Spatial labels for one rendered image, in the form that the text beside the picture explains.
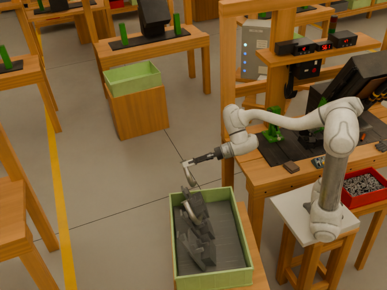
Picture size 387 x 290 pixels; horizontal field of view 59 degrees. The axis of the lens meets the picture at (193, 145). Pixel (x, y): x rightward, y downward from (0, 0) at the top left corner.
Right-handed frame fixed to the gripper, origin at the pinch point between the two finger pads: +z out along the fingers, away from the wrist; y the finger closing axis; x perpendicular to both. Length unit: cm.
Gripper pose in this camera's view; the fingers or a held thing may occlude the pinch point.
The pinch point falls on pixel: (188, 163)
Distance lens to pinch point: 197.4
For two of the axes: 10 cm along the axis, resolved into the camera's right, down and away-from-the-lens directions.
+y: -1.1, -1.1, -9.9
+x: 3.1, 9.4, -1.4
